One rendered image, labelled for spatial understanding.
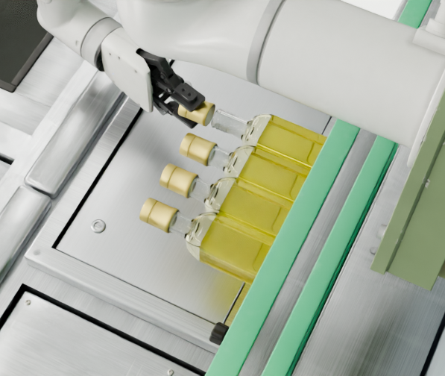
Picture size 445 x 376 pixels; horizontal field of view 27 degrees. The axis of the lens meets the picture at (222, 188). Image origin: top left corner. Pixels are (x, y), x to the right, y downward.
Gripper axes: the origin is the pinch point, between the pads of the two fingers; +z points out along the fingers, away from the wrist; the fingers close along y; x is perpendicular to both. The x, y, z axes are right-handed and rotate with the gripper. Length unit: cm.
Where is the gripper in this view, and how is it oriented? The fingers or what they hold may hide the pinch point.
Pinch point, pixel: (188, 106)
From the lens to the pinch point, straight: 135.5
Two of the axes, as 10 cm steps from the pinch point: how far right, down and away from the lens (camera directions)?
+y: 0.2, -4.9, -8.7
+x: 6.6, -6.5, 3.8
